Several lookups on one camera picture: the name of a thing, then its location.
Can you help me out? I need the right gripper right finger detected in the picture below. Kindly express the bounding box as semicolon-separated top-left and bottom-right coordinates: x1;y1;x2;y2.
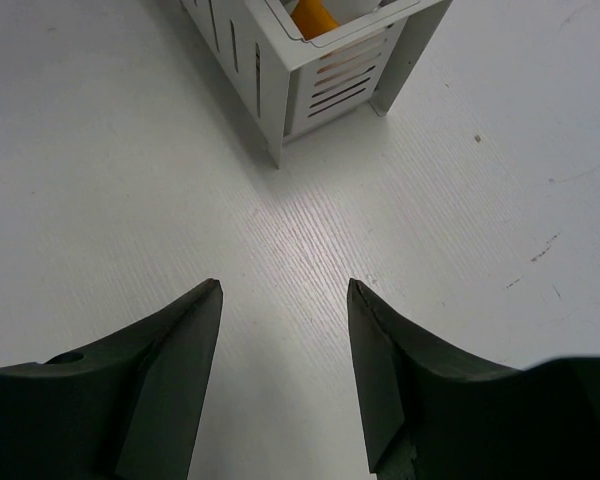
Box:
347;279;600;479

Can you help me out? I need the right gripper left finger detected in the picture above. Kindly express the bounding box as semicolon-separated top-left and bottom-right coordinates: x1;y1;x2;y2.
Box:
0;279;223;479

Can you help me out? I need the orange cream tube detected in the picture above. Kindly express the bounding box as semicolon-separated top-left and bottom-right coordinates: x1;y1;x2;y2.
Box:
291;0;339;40

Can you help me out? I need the white organizer box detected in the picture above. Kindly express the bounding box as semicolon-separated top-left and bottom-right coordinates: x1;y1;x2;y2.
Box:
182;1;451;161

